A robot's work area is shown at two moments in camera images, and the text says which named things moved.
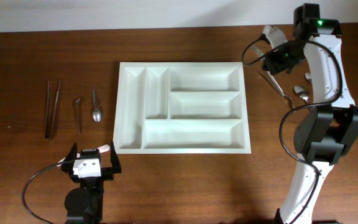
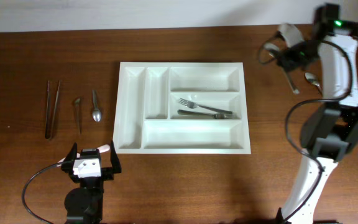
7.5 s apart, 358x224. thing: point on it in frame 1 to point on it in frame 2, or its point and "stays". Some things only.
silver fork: x=275 y=83 to x=192 y=105
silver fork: x=258 y=52 to x=216 y=116
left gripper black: x=108 y=172 stays
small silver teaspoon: x=96 y=116 stays
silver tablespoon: x=302 y=92 to x=268 y=52
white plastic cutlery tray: x=181 y=107 stays
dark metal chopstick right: x=56 y=96 stays
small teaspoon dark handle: x=78 y=106 stays
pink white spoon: x=102 y=148 stays
